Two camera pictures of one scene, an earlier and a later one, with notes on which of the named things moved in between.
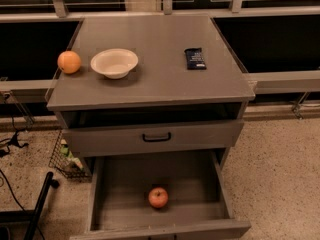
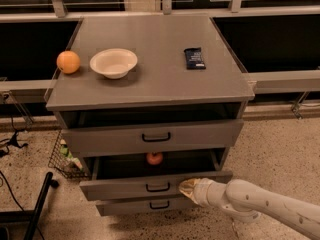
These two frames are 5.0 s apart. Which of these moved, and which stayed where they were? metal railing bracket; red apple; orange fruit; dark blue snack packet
Moved: red apple
Stayed: orange fruit; dark blue snack packet; metal railing bracket
